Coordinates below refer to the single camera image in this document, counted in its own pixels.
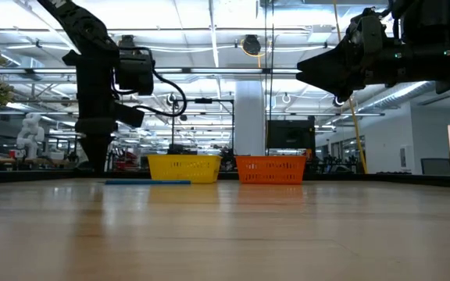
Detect silver ventilation duct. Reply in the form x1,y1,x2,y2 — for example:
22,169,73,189
361,80,450,112

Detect long ceiling light bar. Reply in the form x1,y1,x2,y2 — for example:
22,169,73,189
0,66,302,76

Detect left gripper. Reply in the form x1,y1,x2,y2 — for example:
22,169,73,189
74,101,147,174

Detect blue pencil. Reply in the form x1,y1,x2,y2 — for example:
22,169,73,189
105,179,192,186

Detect red equipment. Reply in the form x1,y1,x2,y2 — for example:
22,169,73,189
111,150,139,172

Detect yellow plastic basket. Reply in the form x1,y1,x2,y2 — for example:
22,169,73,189
146,154,223,185

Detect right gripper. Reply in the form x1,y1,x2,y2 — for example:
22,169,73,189
295,42,445,103

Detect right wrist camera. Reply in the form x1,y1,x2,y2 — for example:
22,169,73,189
345,9,386,58

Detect black gantry frame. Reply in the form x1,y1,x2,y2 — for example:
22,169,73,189
171,97,236,156

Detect black hanging cable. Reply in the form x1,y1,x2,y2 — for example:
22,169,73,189
263,0,269,157
270,0,276,157

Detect orange plastic basket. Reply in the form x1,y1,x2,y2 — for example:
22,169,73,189
234,155,308,186

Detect yellow hanging cable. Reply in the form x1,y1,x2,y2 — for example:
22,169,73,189
332,0,369,175

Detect black monitor screen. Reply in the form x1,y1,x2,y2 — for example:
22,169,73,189
266,119,316,151

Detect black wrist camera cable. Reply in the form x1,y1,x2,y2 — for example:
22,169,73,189
111,68,188,118

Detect black metal table frame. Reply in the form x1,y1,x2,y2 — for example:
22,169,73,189
0,170,450,190

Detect white building column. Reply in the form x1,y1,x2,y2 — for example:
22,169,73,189
234,80,267,156

